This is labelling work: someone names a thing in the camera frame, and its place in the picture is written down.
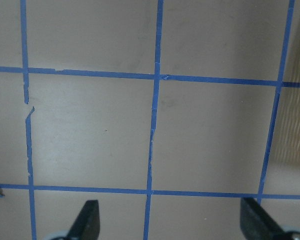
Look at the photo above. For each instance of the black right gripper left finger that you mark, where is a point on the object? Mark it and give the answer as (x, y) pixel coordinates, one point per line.
(87, 224)

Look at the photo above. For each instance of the brown wicker basket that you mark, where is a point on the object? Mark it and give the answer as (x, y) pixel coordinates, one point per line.
(286, 149)

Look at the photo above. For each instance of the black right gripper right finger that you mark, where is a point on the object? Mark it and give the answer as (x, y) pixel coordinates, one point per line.
(256, 224)

